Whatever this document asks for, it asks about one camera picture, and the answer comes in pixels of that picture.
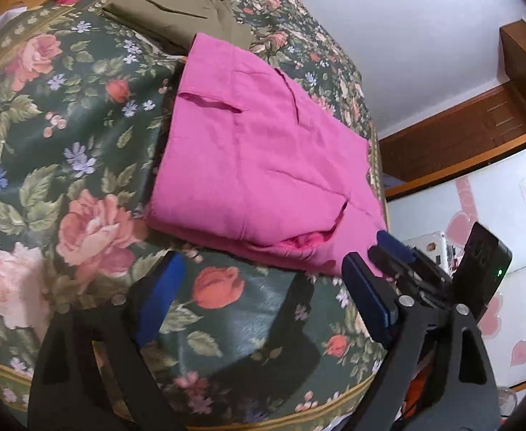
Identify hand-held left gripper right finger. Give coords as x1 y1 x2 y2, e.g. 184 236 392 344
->
341 252 503 431

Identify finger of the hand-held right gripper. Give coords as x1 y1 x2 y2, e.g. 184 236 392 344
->
376 230 453 284
368 245 443 308

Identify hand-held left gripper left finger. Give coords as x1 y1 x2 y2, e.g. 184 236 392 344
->
27 250 187 431

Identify pink pants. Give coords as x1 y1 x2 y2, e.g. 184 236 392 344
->
145 32 388 278

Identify olive green pants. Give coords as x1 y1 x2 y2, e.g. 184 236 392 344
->
101 0 254 55

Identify white heart-sticker cabinet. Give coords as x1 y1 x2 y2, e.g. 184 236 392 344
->
386 135 526 389

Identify floral bedspread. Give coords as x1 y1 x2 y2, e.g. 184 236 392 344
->
0 0 390 431

